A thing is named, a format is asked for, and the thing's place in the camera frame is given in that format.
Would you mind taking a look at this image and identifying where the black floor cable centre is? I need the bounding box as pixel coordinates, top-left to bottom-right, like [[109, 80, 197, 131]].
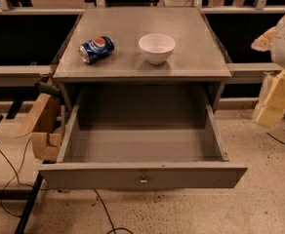
[[93, 188, 135, 234]]

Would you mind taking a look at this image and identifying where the black floor cable right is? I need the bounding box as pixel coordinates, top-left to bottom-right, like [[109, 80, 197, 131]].
[[266, 132, 285, 147]]

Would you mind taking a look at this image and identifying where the blue pepsi can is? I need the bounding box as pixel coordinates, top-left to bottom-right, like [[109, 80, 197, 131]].
[[78, 36, 114, 64]]

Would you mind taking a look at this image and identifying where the black metal stand leg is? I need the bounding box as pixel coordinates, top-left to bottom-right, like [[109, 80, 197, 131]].
[[15, 174, 43, 234]]

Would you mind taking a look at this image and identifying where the open grey top drawer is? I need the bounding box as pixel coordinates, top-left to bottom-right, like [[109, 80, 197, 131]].
[[39, 93, 247, 190]]

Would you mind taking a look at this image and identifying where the small metal drawer knob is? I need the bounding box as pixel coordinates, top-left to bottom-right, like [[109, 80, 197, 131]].
[[140, 175, 148, 184]]

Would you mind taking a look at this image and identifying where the white ceramic bowl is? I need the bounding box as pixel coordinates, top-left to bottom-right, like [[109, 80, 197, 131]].
[[139, 33, 176, 64]]

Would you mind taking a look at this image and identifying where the green handled tool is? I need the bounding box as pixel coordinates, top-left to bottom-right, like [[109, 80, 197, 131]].
[[35, 81, 61, 98]]

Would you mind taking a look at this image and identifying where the brown cardboard box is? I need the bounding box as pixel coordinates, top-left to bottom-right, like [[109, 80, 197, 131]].
[[15, 79, 61, 162]]

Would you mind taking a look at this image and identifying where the black floor cable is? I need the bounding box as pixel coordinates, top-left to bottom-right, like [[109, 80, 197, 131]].
[[0, 136, 49, 218], [93, 188, 135, 234], [266, 132, 285, 147]]

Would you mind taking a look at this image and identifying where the grey metal cabinet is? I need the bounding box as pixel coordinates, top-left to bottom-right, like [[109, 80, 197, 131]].
[[54, 7, 230, 108]]

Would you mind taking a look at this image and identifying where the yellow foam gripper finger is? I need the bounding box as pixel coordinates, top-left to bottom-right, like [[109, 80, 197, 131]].
[[251, 27, 275, 52], [255, 70, 285, 128]]

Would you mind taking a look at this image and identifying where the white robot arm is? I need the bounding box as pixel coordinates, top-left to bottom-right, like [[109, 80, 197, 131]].
[[251, 15, 285, 129]]

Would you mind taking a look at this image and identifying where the black floor cable left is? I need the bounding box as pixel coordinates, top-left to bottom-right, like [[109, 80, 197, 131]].
[[0, 136, 49, 218]]

